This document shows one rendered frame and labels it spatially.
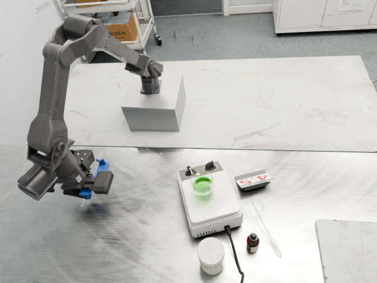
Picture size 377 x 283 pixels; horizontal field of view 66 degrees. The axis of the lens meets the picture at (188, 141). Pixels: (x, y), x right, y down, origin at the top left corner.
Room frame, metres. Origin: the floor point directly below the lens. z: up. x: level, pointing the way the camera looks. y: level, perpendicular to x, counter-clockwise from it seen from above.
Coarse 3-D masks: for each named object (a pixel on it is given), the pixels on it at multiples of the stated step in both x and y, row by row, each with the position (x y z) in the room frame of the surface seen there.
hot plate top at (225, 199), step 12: (216, 180) 0.39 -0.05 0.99; (228, 180) 0.39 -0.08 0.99; (192, 192) 0.37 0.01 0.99; (216, 192) 0.36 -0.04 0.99; (228, 192) 0.36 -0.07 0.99; (192, 204) 0.34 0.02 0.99; (204, 204) 0.33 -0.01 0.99; (216, 204) 0.33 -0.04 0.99; (228, 204) 0.32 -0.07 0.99; (192, 216) 0.31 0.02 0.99; (204, 216) 0.30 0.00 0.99; (216, 216) 0.30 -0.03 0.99
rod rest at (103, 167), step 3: (96, 159) 0.58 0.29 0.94; (102, 159) 0.58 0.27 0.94; (99, 162) 0.58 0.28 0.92; (102, 162) 0.58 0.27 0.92; (105, 162) 0.58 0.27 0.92; (99, 165) 0.58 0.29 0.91; (102, 165) 0.57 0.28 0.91; (105, 165) 0.57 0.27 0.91; (99, 168) 0.56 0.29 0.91; (102, 168) 0.56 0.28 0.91; (105, 168) 0.56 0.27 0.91; (96, 171) 0.55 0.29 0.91; (96, 174) 0.54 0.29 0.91
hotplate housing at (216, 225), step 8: (224, 168) 0.45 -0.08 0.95; (184, 200) 0.37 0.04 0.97; (240, 208) 0.32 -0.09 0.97; (224, 216) 0.30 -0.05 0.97; (232, 216) 0.30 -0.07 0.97; (240, 216) 0.30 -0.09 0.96; (192, 224) 0.30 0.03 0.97; (200, 224) 0.30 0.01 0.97; (208, 224) 0.29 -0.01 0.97; (216, 224) 0.29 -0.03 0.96; (224, 224) 0.30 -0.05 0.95; (232, 224) 0.30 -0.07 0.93; (240, 224) 0.30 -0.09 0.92; (192, 232) 0.29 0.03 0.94; (200, 232) 0.29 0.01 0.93; (208, 232) 0.29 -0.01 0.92
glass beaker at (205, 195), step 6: (204, 168) 0.39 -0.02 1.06; (192, 174) 0.38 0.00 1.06; (198, 174) 0.38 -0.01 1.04; (204, 174) 0.38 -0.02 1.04; (210, 174) 0.37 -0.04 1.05; (192, 180) 0.37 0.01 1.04; (192, 186) 0.35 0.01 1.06; (204, 186) 0.34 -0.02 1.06; (210, 186) 0.34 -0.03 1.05; (198, 192) 0.34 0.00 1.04; (204, 192) 0.34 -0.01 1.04; (210, 192) 0.34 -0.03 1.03; (198, 198) 0.34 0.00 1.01; (204, 198) 0.34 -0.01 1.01; (210, 198) 0.34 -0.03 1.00
